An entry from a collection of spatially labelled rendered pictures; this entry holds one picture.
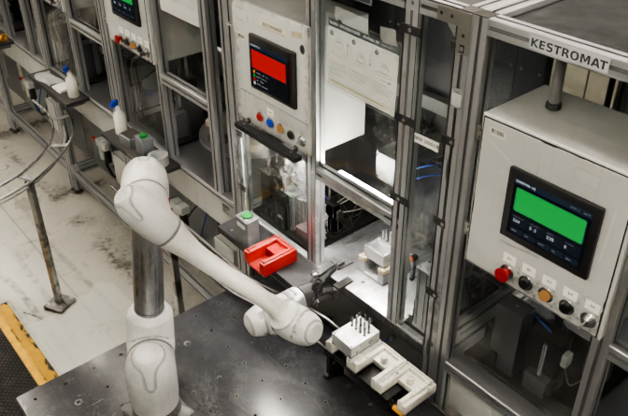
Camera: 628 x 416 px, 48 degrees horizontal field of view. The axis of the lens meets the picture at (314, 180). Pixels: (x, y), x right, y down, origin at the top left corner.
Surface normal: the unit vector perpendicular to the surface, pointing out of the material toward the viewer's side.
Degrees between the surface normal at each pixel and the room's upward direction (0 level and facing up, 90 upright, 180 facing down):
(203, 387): 0
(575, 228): 90
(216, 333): 0
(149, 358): 6
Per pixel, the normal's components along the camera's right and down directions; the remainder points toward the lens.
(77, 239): 0.00, -0.85
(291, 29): -0.77, 0.34
